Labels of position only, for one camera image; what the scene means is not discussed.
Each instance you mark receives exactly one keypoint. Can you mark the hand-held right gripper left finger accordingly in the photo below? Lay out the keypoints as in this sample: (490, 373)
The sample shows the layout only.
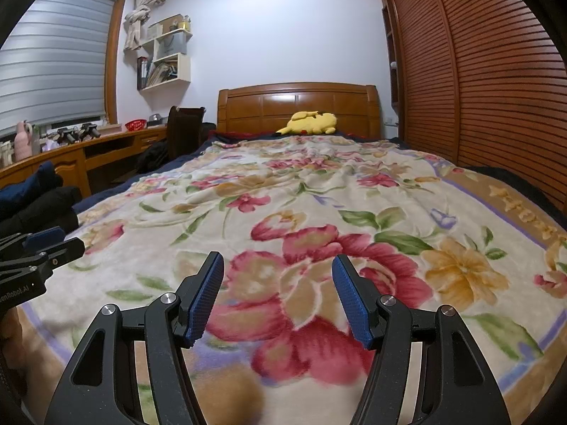
(206, 292)

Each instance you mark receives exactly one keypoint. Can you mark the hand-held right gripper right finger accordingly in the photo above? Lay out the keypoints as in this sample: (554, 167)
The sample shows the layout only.
(352, 301)

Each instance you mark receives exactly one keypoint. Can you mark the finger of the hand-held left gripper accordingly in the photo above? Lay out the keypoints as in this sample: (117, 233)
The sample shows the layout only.
(44, 237)
(64, 250)

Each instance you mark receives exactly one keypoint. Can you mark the blue suit jacket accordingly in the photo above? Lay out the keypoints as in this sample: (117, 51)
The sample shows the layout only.
(26, 186)

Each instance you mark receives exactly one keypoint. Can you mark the black clothes beside chair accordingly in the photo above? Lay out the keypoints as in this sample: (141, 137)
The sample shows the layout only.
(153, 157)

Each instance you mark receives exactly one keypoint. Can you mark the person's left hand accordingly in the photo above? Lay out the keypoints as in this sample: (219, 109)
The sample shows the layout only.
(11, 336)

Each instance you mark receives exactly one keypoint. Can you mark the black clothing pile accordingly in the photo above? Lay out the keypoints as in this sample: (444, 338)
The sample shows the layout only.
(48, 212)

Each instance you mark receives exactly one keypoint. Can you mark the pink bottle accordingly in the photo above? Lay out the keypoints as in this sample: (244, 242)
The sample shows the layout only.
(25, 144)

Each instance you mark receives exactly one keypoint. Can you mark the wooden desk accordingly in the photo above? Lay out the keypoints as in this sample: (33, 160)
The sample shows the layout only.
(102, 150)

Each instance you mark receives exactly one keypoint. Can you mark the floral blanket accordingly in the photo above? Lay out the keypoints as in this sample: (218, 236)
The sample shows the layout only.
(310, 195)

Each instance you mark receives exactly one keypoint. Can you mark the red basket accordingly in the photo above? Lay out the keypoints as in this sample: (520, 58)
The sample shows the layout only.
(135, 125)

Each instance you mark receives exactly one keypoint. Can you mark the small grey desk object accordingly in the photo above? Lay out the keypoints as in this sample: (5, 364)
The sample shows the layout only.
(156, 120)

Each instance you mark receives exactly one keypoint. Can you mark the dark chair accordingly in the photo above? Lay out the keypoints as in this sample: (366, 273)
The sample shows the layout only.
(186, 133)

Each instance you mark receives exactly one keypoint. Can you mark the grey window blind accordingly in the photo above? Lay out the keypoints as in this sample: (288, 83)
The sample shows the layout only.
(53, 62)

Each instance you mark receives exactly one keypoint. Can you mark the yellow plush toy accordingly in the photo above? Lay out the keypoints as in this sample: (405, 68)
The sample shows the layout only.
(310, 123)

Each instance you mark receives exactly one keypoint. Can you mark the black binder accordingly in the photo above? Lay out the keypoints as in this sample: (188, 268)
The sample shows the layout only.
(142, 73)

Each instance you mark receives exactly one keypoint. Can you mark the row of books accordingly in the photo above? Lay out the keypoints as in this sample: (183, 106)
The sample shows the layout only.
(163, 74)

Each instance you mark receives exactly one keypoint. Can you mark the wooden bed headboard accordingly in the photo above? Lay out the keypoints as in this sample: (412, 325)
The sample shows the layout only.
(288, 102)

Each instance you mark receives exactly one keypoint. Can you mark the grey paper bag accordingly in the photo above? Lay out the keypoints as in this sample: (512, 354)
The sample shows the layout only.
(170, 46)

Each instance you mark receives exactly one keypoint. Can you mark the tied beige curtain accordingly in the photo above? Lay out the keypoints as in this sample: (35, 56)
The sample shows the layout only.
(139, 17)

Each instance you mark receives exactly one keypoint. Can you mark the wooden louvered wardrobe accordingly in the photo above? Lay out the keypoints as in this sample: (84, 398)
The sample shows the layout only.
(487, 75)

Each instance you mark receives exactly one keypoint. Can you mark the white wall shelf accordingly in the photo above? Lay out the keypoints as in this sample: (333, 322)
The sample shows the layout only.
(184, 71)

